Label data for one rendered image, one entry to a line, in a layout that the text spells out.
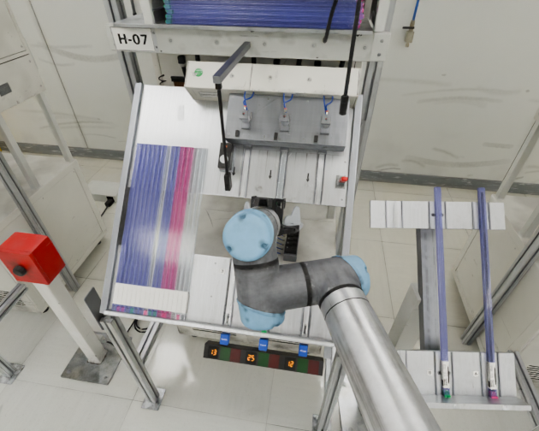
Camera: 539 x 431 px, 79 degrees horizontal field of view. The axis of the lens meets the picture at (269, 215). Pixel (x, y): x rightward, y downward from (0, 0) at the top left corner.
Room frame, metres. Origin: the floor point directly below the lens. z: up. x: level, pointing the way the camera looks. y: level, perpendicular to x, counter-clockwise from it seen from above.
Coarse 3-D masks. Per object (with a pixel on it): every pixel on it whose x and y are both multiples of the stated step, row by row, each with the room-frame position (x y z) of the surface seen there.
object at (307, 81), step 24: (192, 72) 0.98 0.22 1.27; (240, 72) 0.96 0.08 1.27; (264, 72) 0.95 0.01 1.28; (288, 72) 0.95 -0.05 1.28; (312, 72) 0.94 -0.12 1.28; (336, 72) 0.93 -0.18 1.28; (360, 72) 0.92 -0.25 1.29; (192, 96) 0.99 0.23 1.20; (216, 96) 0.97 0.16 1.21; (288, 96) 0.92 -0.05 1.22; (312, 96) 0.90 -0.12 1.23; (336, 96) 0.89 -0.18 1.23
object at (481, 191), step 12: (480, 192) 0.67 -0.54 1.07; (480, 204) 0.65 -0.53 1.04; (480, 216) 0.63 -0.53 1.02; (480, 228) 0.61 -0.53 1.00; (480, 240) 0.59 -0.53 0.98; (492, 324) 0.44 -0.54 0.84; (492, 336) 0.42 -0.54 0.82; (492, 348) 0.40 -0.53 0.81; (492, 360) 0.38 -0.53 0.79; (492, 396) 0.32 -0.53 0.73
